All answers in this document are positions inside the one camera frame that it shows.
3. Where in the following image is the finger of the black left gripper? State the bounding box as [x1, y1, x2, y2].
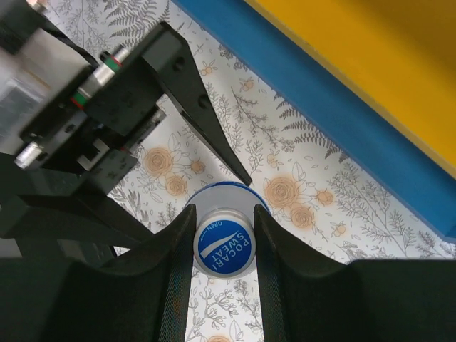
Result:
[142, 31, 252, 185]

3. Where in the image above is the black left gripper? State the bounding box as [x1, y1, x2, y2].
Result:
[1, 23, 178, 249]

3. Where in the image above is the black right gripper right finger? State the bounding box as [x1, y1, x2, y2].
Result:
[254, 205, 455, 341]

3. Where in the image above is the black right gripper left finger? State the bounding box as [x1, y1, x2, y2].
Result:
[1, 204, 197, 341]

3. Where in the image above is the water bottle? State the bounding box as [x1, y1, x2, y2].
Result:
[187, 181, 268, 279]

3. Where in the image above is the blue wooden shelf unit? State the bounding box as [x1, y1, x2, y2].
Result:
[178, 1, 455, 239]

